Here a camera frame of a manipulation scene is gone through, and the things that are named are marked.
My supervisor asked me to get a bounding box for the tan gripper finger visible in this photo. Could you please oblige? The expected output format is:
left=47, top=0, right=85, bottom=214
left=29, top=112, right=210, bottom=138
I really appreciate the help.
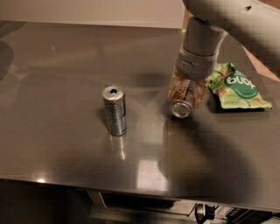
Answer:
left=168, top=73, right=186, bottom=102
left=189, top=80, right=207, bottom=108

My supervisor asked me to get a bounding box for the orange can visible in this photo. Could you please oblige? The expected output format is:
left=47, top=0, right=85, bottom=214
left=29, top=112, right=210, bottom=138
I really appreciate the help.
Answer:
left=169, top=95, right=195, bottom=118

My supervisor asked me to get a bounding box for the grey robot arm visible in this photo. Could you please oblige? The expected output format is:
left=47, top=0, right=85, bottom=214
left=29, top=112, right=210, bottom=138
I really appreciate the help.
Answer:
left=168, top=0, right=280, bottom=111

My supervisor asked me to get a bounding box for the upright silver can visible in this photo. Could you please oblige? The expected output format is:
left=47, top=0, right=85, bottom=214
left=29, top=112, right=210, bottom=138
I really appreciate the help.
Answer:
left=102, top=85, right=127, bottom=136

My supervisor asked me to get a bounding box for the green snack bag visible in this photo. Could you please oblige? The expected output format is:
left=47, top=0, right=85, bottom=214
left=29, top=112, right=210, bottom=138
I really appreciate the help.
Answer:
left=208, top=62, right=272, bottom=109

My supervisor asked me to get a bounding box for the dark equipment under table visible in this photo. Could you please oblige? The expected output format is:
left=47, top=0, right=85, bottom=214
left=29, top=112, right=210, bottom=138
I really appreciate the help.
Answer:
left=194, top=204, right=280, bottom=224

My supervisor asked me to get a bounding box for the under-table shelf frame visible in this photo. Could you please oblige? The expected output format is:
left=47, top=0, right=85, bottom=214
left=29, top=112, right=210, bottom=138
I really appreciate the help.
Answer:
left=87, top=191, right=197, bottom=224

